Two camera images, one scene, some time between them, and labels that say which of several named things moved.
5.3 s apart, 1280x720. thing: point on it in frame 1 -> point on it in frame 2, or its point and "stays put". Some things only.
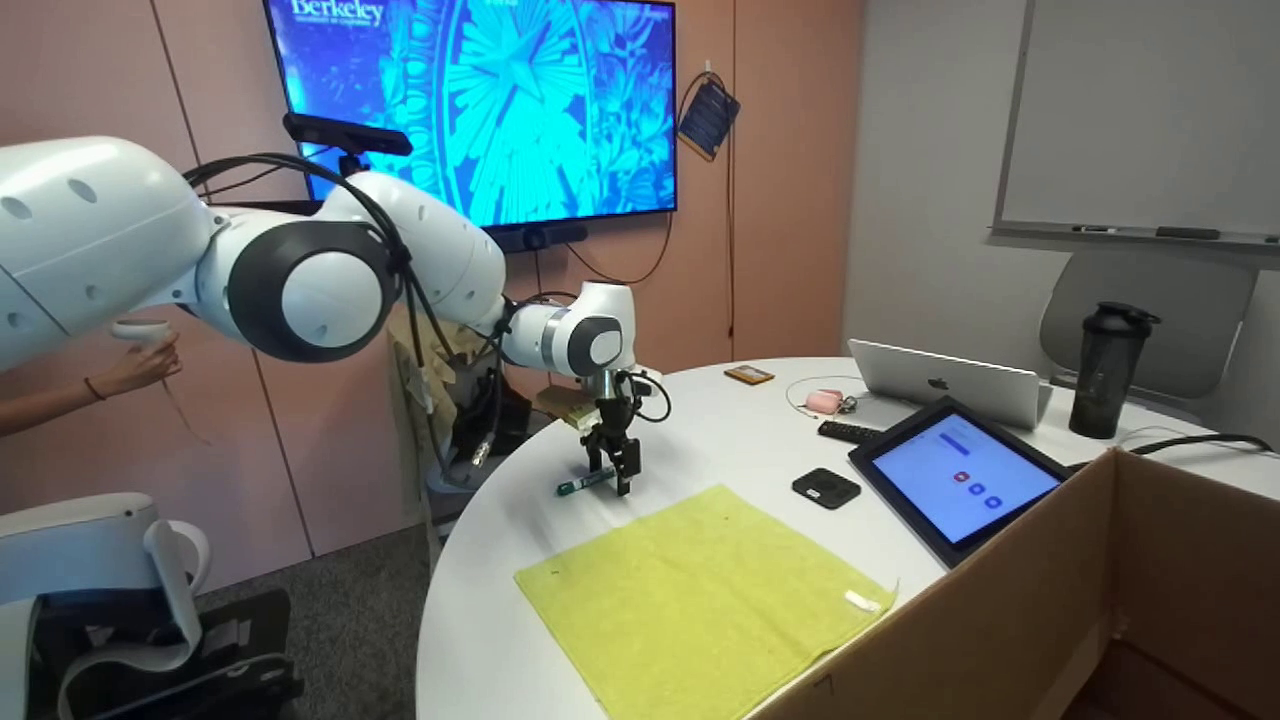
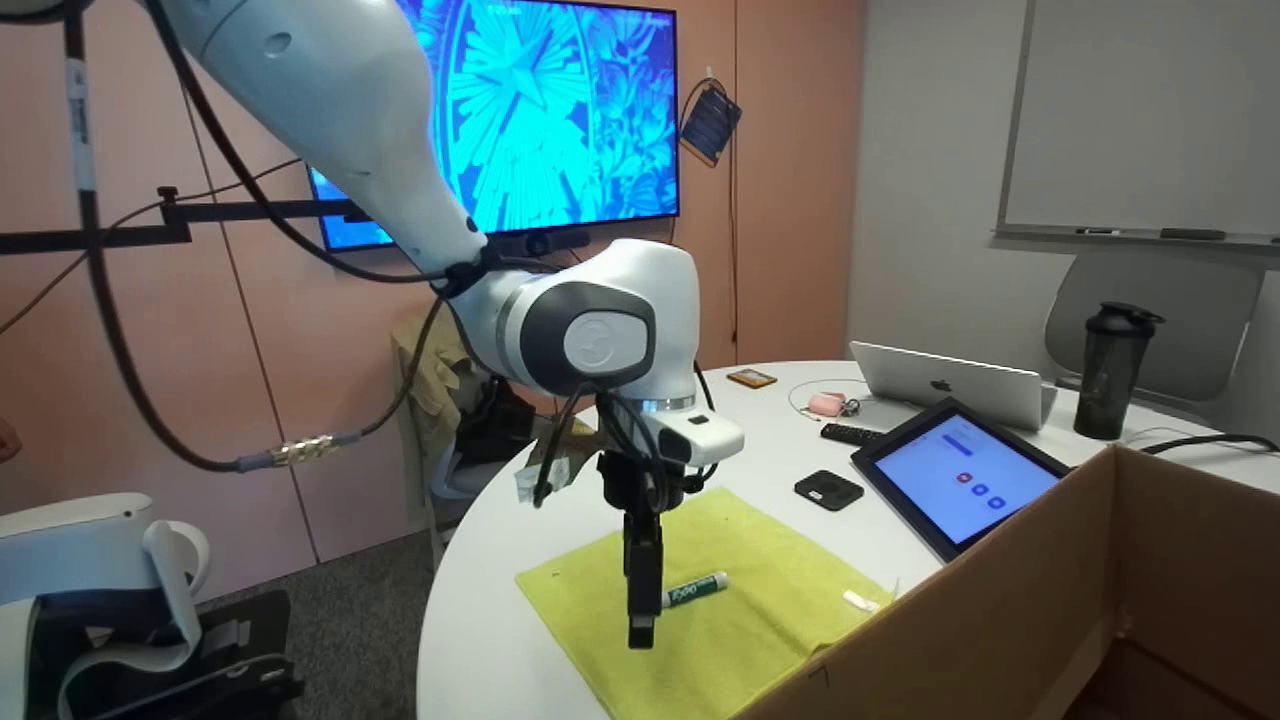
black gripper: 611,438 -> 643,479
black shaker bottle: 1104,365 stays put
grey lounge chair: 1199,295 stays put
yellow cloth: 703,608 stays put
